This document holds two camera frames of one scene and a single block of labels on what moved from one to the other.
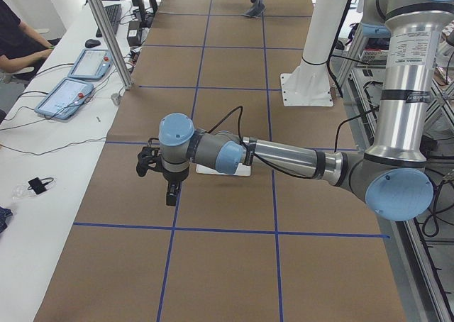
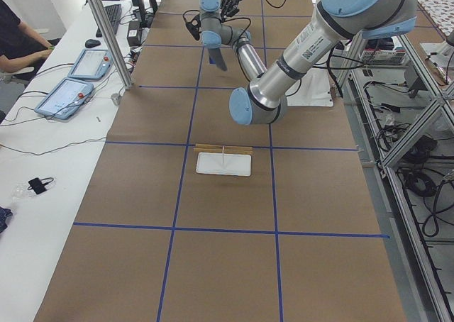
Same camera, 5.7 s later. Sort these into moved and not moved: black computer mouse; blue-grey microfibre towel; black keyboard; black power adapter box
Moved: blue-grey microfibre towel
Not moved: black keyboard; black power adapter box; black computer mouse
